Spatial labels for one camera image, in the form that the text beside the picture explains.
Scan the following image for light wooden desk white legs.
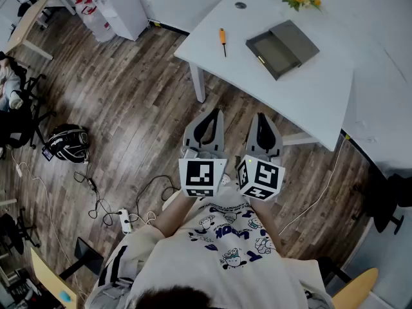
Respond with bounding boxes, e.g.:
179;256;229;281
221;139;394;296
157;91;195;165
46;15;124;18
6;0;77;61

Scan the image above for white table leg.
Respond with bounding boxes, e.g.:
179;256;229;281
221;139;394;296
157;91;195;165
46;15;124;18
189;61;206;104

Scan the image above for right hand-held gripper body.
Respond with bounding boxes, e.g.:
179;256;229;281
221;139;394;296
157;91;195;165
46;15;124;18
237;149;286;202

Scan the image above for clear plastic bags red print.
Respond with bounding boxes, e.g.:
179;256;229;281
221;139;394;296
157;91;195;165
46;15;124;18
75;0;117;43

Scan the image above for yellow wooden chair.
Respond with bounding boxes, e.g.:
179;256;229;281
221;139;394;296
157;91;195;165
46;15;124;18
331;267;379;309

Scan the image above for black stand base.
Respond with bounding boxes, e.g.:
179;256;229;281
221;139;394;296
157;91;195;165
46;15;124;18
59;236;104;281

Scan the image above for white printed t-shirt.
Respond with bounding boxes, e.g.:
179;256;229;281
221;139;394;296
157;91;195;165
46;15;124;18
85;182;335;309

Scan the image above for black backpack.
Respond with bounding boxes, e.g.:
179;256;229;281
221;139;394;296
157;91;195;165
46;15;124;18
41;124;91;164

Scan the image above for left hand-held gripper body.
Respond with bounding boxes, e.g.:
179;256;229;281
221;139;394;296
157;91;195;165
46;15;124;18
178;145;228;198

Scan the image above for grey box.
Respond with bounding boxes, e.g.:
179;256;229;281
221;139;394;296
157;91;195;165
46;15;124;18
245;19;321;82

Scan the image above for black office chair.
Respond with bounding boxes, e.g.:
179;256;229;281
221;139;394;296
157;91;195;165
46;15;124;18
0;56;57;151
350;172;412;234
0;207;41;257

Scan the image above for black cable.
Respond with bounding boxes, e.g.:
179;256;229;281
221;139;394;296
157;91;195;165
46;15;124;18
73;169;181;228

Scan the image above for person's left forearm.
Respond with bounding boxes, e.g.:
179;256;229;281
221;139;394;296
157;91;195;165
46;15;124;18
151;190;202;238

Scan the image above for white cabinet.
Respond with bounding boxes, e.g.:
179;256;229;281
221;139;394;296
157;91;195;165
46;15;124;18
102;0;149;41

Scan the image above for person's right forearm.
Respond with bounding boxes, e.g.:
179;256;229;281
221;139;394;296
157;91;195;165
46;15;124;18
249;196;284;257

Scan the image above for white power strip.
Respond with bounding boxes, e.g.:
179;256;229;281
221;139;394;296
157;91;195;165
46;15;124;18
117;207;133;234

